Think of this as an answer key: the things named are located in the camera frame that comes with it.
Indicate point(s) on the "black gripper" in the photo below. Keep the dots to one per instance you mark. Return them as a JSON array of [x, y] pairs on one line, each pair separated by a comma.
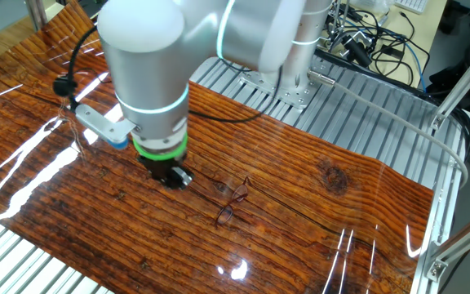
[[159, 169]]

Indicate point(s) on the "thin dark-framed glasses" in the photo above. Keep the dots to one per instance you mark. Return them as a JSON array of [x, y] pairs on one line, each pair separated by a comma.
[[224, 213]]

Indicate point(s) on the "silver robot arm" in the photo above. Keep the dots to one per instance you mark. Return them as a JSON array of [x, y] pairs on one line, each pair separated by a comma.
[[149, 81]]

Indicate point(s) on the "glossy wood-grain mat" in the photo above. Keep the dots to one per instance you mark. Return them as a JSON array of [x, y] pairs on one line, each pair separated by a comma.
[[300, 196]]

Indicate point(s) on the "black clamp device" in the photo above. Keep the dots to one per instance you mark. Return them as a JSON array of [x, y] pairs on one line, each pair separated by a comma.
[[357, 51]]

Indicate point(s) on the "beige desk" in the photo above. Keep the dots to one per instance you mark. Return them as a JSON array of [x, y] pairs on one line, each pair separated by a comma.
[[426, 36]]

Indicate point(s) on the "white keyboard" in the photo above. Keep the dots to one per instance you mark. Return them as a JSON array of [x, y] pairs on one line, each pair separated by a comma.
[[412, 5]]

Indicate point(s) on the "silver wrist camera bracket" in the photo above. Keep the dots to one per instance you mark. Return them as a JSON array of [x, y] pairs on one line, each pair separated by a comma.
[[100, 124]]

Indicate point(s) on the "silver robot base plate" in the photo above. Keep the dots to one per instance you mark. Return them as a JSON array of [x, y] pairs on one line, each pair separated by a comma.
[[300, 98]]

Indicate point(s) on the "aluminium frame post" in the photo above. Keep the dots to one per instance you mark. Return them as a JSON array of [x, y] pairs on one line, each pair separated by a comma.
[[36, 12], [463, 81], [463, 241]]

